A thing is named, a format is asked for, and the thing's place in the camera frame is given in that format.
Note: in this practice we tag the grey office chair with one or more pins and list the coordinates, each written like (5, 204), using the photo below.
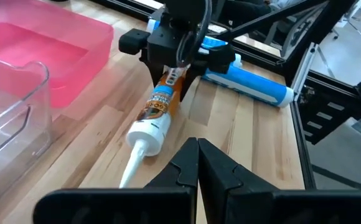
(289, 34)

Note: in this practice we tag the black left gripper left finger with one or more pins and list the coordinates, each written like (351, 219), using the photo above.
(137, 205)

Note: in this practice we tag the orange white sealant tube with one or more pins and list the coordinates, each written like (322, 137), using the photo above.
(151, 130)

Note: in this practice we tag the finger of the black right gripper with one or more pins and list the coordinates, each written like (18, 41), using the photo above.
(191, 82)
(157, 73)

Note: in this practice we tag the clear plastic bin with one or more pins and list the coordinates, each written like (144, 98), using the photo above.
(12, 130)

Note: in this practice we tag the pink plastic bin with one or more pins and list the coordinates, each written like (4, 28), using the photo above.
(43, 46)

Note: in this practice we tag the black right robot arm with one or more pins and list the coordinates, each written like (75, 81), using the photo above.
(186, 6)

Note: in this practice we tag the silver aluminium extrusion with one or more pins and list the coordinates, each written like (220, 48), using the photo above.
(305, 67)

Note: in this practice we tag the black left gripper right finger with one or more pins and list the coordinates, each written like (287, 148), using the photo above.
(261, 205)

